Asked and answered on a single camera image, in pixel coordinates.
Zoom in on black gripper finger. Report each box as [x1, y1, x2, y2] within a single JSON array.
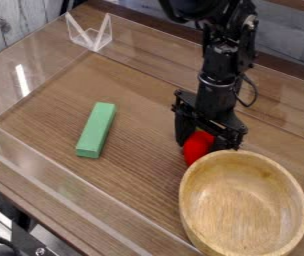
[[175, 114, 197, 146], [211, 134, 243, 152]]

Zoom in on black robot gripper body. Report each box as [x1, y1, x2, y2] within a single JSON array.
[[171, 73, 251, 151]]

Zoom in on red plush strawberry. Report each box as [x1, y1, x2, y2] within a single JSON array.
[[183, 130, 215, 165]]

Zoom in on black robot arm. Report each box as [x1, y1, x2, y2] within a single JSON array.
[[159, 0, 259, 152]]

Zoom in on round wooden bowl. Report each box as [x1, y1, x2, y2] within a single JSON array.
[[179, 151, 304, 256]]

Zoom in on green rectangular block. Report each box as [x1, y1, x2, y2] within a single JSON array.
[[76, 102, 116, 158]]

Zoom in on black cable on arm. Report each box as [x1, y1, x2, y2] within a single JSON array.
[[234, 73, 261, 108]]

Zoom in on clear acrylic enclosure walls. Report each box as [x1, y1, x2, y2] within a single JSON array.
[[0, 7, 304, 256]]

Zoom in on black metal table bracket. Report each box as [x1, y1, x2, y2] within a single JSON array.
[[11, 222, 48, 256]]

